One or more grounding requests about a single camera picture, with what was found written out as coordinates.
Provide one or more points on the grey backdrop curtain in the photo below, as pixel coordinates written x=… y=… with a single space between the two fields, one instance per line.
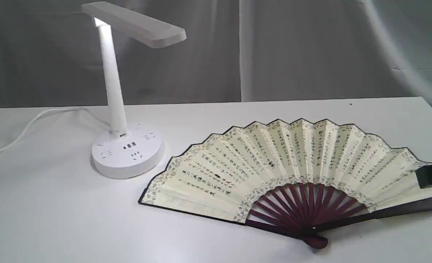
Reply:
x=235 y=51

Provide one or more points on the white desk lamp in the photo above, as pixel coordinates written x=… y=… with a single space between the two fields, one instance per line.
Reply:
x=126 y=150

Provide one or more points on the paper folding fan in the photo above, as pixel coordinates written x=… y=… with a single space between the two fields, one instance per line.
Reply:
x=295 y=179

